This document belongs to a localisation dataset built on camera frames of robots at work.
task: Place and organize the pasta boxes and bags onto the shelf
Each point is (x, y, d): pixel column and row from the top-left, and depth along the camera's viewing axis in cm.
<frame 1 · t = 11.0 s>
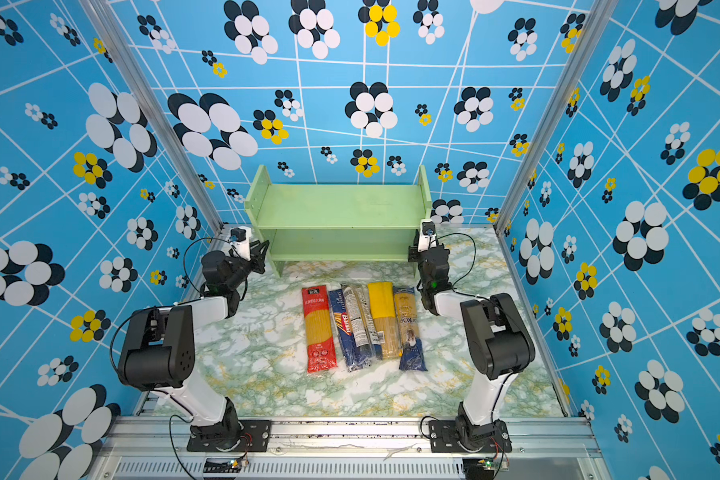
left hand: (266, 240, 90), fingers closed
right hand: (424, 230, 91), fingers closed
green wooden shelf: (338, 222, 84), point 29 cm above the table
red spaghetti bag: (320, 353, 86), point 3 cm above the table
blue Barilla spaghetti box: (354, 356, 85), point 4 cm above the table
clear white label spaghetti bag: (367, 335, 87), point 6 cm above the table
yellow spaghetti bag: (381, 297, 98), point 3 cm above the table
blue clear spaghetti bag: (412, 352, 86), point 3 cm above the table

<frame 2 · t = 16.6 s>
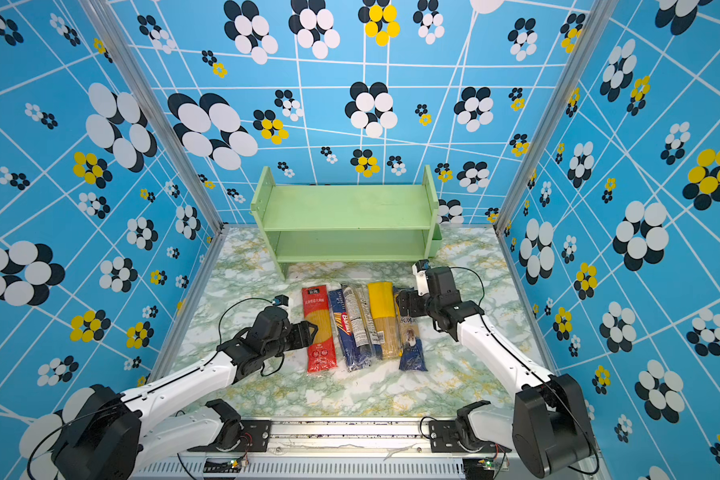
left hand: (312, 328, 85), fingers open
right hand: (412, 296, 87), fingers open
the named things where they were.

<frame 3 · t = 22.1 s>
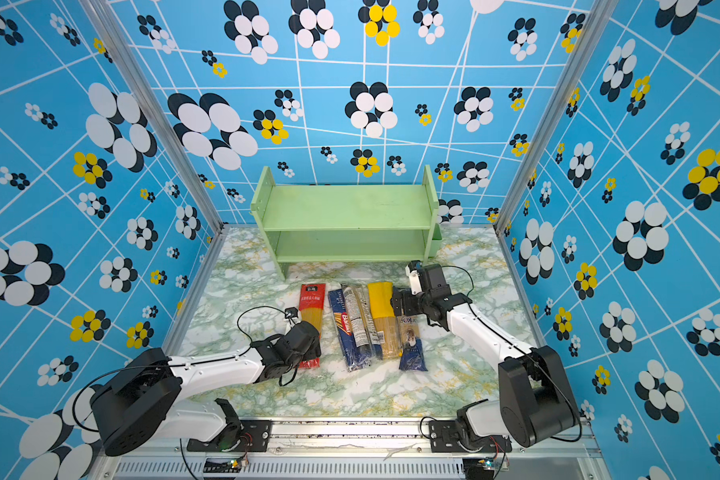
left hand: (314, 343, 89), fingers open
right hand: (407, 298, 90), fingers open
red spaghetti bag: (311, 310, 95), point 3 cm above the table
the other named things where they were.

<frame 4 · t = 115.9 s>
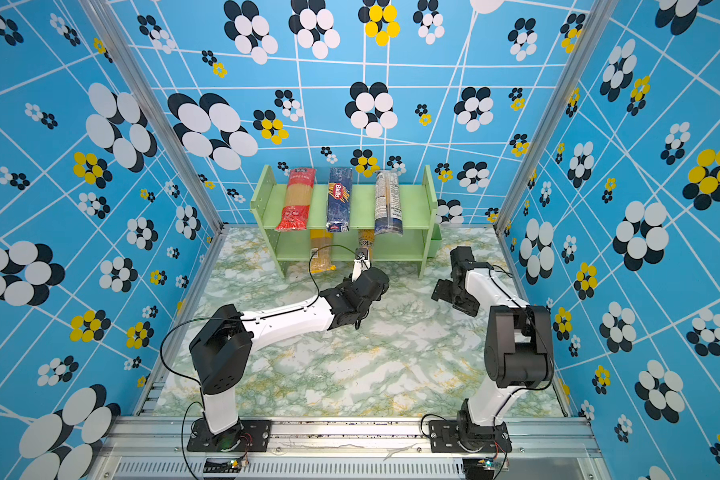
left hand: (372, 274, 87), fingers open
right hand: (452, 302, 94), fingers open
red spaghetti bag: (297, 204, 86), point 31 cm above the table
blue Barilla spaghetti box: (340, 189, 89), point 32 cm above the table
clear white label spaghetti bag: (387, 203, 86), point 31 cm above the table
yellow spaghetti bag: (322, 259, 90), point 17 cm above the table
